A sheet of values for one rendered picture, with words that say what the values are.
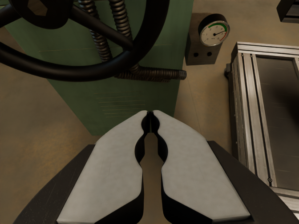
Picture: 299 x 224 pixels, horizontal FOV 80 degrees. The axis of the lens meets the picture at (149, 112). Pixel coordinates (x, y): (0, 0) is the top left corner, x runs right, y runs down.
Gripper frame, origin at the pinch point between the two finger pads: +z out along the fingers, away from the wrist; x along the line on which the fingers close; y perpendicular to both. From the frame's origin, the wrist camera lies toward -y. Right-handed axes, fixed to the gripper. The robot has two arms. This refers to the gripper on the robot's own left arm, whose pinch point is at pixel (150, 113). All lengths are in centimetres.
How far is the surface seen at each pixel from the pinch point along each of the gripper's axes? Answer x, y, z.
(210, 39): 13.9, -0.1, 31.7
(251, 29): 81, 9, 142
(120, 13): -4.1, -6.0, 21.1
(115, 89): -12, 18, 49
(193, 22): 12.2, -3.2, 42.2
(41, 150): -59, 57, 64
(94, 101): -21, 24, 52
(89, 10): -8.8, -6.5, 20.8
